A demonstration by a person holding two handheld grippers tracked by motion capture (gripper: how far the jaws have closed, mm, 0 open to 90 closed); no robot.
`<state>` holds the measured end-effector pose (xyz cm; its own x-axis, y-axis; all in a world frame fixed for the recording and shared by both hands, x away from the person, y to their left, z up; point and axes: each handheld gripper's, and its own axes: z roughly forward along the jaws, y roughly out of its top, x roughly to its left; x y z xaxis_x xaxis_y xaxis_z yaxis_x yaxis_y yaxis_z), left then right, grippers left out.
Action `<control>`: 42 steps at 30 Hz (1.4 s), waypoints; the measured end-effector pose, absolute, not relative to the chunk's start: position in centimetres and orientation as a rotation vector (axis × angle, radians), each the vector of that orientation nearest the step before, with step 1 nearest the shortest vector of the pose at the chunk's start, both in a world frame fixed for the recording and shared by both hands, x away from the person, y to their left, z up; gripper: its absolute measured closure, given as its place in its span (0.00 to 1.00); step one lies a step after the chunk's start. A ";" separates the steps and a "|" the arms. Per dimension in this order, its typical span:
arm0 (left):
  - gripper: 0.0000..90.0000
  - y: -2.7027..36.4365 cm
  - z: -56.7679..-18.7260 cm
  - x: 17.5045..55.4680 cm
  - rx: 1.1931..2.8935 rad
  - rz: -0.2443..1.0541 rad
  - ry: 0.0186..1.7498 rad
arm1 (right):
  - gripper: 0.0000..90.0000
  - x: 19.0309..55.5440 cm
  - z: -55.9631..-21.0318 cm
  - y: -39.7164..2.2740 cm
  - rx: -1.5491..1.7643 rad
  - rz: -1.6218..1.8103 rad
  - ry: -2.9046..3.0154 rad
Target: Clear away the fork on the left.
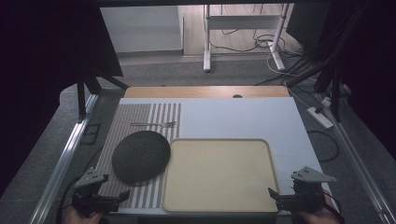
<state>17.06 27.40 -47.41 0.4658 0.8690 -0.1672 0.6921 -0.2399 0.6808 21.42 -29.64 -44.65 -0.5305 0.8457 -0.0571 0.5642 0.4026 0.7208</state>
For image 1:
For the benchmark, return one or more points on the white table board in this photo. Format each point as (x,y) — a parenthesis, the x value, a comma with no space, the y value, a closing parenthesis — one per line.
(243,118)

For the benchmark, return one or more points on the wooden desk top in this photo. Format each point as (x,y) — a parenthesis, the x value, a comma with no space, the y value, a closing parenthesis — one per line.
(186,92)

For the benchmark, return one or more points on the black rectangular frame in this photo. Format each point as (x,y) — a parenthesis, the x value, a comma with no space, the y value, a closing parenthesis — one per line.
(91,133)

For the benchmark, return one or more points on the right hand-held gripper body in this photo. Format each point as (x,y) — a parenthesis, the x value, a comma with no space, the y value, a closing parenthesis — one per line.
(305,194)

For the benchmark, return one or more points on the person's left hand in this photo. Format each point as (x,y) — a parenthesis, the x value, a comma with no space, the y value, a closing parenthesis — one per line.
(77,217)

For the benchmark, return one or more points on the black stand with panel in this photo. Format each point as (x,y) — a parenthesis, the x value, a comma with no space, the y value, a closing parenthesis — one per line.
(102,56)

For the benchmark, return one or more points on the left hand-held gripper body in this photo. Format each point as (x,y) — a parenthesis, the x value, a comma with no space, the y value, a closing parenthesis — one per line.
(90,193)

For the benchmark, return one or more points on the white standing desk frame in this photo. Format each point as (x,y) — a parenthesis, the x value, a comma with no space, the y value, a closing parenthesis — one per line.
(243,21)

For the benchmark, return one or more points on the grey striped rectangular placemat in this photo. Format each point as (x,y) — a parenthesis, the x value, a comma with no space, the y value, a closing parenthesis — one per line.
(130,118)

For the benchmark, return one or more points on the black round plate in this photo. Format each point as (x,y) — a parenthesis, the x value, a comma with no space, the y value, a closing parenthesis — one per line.
(141,155)

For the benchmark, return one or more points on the white power strip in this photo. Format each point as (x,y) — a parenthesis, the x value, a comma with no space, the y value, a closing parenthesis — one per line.
(320,118)

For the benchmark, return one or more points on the beige plastic tray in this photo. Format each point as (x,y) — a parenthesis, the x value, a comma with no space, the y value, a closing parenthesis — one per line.
(218,174)

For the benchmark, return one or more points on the aluminium rail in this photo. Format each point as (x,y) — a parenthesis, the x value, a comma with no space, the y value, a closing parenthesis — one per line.
(358,161)
(62,161)

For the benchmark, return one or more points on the silver metal fork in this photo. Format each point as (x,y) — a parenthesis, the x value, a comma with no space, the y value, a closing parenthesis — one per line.
(155,124)

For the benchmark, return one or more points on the person's right hand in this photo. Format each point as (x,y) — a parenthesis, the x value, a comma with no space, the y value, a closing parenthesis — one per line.
(320,216)

